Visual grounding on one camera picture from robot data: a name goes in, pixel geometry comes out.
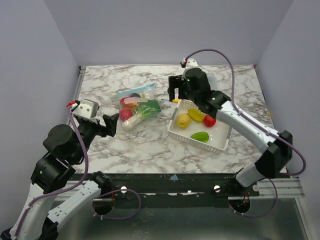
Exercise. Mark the red yellow toy apple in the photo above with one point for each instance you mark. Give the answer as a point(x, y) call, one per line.
point(125, 114)

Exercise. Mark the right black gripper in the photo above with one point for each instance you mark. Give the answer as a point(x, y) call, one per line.
point(180, 81)

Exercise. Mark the red toy strawberry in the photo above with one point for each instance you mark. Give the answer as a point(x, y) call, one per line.
point(209, 121)

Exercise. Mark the yellow toy lemon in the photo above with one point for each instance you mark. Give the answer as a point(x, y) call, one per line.
point(183, 121)

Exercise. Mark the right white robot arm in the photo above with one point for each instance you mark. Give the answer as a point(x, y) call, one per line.
point(274, 146)

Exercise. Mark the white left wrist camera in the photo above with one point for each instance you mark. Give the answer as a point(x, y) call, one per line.
point(85, 109)

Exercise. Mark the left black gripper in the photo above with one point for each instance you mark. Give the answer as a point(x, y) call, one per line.
point(111, 123)

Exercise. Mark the yellow handled screwdriver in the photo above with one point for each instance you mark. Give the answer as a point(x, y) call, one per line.
point(172, 101)

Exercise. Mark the clear plastic screw box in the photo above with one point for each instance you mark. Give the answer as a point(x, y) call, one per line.
point(212, 81)

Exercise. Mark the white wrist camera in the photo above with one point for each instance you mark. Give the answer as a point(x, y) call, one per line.
point(85, 109)
point(191, 63)

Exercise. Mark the green toy star fruit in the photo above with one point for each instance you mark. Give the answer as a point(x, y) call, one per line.
point(201, 136)

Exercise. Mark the clear zip top bag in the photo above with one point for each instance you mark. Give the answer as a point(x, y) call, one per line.
point(148, 90)

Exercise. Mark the green toy leafy vegetable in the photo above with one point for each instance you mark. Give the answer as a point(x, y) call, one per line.
point(145, 110)

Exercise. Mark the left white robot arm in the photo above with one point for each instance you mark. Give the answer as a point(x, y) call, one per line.
point(50, 202)

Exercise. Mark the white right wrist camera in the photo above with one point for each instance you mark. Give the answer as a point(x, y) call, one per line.
point(191, 63)

